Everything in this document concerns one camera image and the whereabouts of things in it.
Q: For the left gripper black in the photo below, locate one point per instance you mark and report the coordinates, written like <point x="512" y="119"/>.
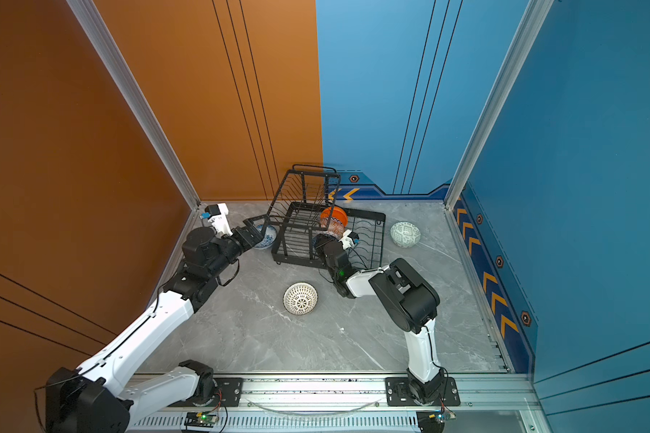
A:
<point x="249" y="232"/>

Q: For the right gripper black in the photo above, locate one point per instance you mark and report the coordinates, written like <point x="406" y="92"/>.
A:
<point x="328" y="242"/>

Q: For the red patterned bowl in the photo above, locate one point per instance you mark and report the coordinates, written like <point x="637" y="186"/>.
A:
<point x="333" y="227"/>

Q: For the black wire dish rack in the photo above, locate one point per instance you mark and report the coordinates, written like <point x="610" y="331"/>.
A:
<point x="306" y="212"/>

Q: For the blue white floral bowl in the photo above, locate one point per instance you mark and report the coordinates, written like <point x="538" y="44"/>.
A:
<point x="268" y="239"/>

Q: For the orange plastic bowl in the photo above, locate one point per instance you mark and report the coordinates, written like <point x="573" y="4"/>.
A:
<point x="334" y="213"/>

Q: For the white red lattice bowl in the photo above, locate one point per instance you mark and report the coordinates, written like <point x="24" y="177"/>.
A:
<point x="300" y="299"/>

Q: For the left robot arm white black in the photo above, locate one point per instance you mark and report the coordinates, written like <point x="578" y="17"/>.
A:
<point x="96" y="396"/>

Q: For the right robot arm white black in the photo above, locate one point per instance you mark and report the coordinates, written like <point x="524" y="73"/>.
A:
<point x="408" y="299"/>

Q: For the green white patterned bowl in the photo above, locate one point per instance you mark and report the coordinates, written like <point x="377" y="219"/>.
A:
<point x="405" y="234"/>

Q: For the left green circuit board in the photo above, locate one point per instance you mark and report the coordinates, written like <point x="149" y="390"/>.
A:
<point x="201" y="421"/>

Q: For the right circuit board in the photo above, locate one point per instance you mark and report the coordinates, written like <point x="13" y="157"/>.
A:
<point x="433" y="421"/>

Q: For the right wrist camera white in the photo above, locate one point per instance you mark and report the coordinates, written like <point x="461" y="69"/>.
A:
<point x="349" y="239"/>

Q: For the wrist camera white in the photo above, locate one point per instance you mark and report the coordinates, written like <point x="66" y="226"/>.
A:
<point x="216" y="217"/>
<point x="349" y="239"/>

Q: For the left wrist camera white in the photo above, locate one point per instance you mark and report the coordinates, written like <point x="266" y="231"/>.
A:
<point x="216" y="217"/>

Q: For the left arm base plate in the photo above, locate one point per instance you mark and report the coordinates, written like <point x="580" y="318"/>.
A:
<point x="226" y="392"/>

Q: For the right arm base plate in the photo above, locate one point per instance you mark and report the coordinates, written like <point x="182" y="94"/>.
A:
<point x="398" y="394"/>

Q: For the aluminium front rail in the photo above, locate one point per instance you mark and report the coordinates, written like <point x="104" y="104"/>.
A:
<point x="317" y="395"/>

